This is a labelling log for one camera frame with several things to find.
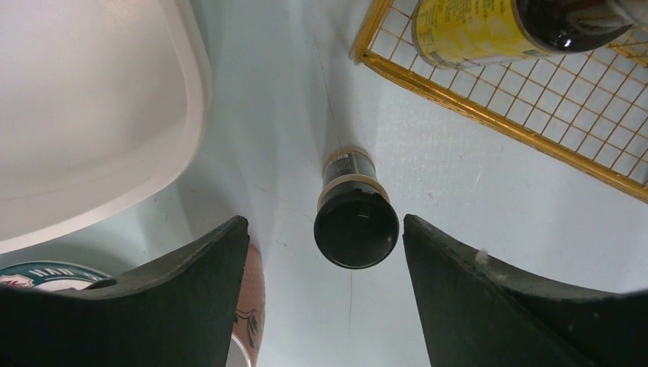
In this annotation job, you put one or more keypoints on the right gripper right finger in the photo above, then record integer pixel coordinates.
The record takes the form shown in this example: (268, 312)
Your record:
(476, 310)

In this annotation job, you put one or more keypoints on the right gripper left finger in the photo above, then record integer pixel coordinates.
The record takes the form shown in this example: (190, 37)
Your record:
(177, 310)

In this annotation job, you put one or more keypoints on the small bottle tan cap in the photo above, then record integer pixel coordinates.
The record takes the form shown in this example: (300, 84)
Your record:
(465, 34)

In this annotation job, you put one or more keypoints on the orange ceramic mug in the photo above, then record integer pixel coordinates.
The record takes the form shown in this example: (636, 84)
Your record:
(248, 328)

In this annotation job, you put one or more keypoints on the green rimmed patterned plate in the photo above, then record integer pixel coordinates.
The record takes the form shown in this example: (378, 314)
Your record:
(51, 276)

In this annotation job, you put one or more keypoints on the dark brown small bottle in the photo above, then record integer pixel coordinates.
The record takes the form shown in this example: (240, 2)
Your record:
(356, 226)

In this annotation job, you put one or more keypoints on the white rectangular tub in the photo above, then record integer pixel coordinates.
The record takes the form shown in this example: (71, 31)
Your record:
(103, 104)

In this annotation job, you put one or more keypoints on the yellow wire basket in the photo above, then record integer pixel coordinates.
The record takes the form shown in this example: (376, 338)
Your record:
(587, 110)

